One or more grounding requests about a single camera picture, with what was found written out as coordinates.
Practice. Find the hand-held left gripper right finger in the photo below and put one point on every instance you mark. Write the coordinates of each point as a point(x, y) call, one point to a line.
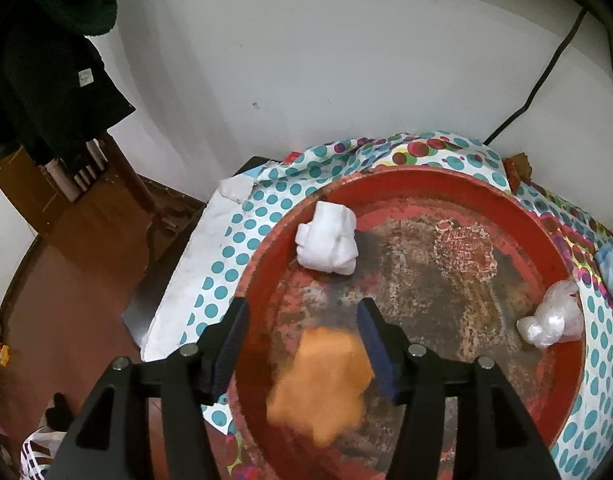
point(379, 355)

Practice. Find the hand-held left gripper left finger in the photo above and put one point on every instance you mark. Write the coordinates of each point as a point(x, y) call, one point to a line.
point(231, 345)

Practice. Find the orange cloth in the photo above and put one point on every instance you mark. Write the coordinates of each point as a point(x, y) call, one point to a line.
point(316, 385)

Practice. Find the red round basin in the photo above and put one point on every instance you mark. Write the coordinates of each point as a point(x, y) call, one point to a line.
point(436, 285)

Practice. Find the white sock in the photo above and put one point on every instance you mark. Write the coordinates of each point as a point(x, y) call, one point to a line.
point(326, 240)

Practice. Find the white plastic bag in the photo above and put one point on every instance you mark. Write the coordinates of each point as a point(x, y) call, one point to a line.
point(551, 317)

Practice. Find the polka dot tablecloth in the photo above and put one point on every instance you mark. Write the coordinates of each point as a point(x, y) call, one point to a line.
point(266, 195)

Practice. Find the white striped bag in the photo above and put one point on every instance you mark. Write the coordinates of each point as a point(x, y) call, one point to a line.
point(39, 452)

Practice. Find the red snack packet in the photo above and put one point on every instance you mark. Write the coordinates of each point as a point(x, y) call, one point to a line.
point(516, 172)

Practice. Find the blue cloth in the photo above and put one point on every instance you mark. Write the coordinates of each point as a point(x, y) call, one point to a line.
point(612, 270)

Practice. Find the wooden furniture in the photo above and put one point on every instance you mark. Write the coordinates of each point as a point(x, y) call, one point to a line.
point(21, 180)

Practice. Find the dark green jacket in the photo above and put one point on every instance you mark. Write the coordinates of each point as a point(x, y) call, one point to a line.
point(41, 60)

